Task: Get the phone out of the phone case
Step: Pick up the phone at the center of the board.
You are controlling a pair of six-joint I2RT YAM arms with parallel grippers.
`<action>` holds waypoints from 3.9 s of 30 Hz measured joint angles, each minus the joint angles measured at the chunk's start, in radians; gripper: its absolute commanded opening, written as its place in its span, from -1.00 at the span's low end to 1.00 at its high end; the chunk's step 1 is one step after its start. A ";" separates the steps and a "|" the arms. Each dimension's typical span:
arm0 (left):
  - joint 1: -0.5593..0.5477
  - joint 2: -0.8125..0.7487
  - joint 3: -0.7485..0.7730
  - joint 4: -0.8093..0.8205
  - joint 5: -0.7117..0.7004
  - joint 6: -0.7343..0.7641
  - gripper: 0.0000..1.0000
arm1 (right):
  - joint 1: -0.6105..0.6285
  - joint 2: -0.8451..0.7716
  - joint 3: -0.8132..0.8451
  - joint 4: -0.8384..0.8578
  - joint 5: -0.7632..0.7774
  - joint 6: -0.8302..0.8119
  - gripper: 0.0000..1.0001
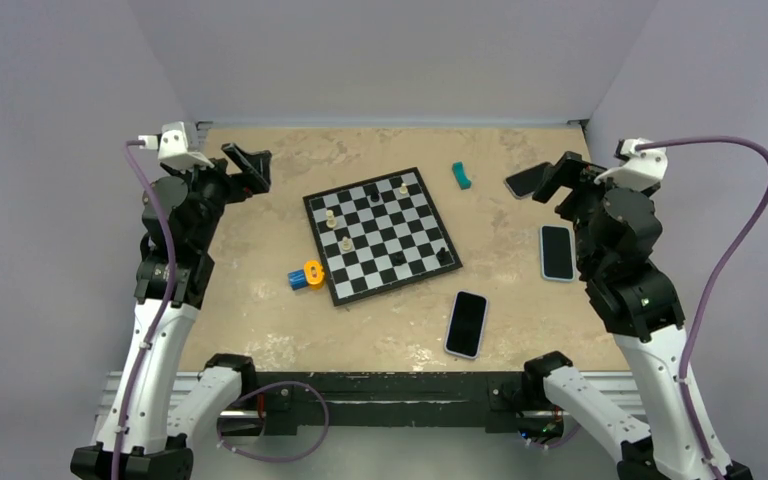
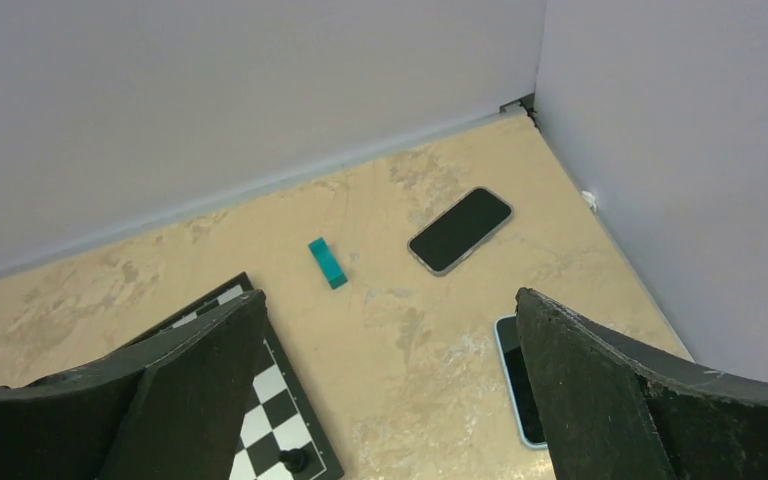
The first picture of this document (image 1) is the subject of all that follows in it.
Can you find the black chess pawn right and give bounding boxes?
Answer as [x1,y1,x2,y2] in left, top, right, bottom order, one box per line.
[435,247,451,265]

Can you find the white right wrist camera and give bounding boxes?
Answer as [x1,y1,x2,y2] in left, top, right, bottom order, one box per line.
[594,138,668,192]

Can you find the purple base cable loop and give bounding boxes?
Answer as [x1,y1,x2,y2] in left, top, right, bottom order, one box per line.
[216,380,331,464]

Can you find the cream chess pawn left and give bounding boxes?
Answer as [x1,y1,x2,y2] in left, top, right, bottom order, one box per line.
[325,209,337,229]

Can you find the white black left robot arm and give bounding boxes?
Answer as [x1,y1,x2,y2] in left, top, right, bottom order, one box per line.
[70,140,272,479]

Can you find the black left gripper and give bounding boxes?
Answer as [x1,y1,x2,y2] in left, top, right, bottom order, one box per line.
[165,143,268,250]

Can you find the teal curved block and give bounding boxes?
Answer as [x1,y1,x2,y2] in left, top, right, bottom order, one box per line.
[451,162,472,190]

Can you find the black phone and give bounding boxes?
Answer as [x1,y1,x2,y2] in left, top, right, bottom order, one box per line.
[504,162,552,199]

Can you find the black chess pawn lower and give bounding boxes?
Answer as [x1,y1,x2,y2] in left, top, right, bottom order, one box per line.
[391,251,407,266]

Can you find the cream chess pawn middle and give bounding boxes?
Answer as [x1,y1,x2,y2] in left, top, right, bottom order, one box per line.
[340,237,353,252]

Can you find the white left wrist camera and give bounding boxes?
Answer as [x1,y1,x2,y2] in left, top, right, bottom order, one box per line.
[137,121,213,172]

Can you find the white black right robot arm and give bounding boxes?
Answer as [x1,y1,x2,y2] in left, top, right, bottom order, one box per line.
[521,152,751,479]

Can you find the black white chessboard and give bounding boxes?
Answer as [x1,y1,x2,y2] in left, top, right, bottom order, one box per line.
[302,167,463,307]

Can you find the black metal base frame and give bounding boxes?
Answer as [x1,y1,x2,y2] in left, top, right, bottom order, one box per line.
[243,371,554,435]

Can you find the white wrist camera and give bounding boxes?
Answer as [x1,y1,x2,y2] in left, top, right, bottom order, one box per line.
[594,138,668,192]
[137,121,213,172]

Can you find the phone in light blue case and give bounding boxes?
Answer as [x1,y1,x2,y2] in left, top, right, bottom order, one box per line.
[539,225,576,282]

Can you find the blue orange toy piece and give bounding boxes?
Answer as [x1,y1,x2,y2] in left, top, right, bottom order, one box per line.
[287,260,326,291]

